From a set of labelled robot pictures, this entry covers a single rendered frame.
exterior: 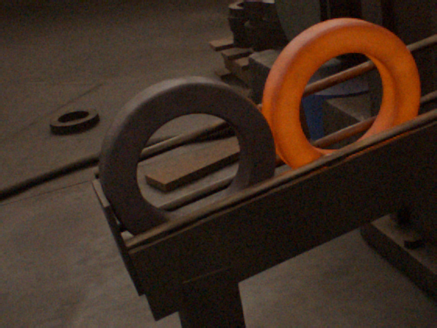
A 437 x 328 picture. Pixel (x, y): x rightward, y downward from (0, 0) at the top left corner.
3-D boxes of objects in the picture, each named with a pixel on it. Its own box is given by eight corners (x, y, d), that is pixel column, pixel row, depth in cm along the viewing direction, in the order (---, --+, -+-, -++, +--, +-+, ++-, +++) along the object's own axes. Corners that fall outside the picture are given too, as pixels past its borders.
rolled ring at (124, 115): (246, 52, 76) (236, 46, 78) (72, 129, 71) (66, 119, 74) (298, 204, 84) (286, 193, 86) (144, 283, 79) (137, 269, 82)
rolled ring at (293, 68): (431, 153, 89) (416, 144, 92) (411, -1, 81) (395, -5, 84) (290, 209, 83) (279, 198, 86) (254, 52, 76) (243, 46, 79)
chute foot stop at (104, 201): (124, 264, 84) (90, 180, 79) (129, 262, 84) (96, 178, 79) (139, 297, 77) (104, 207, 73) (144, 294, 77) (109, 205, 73)
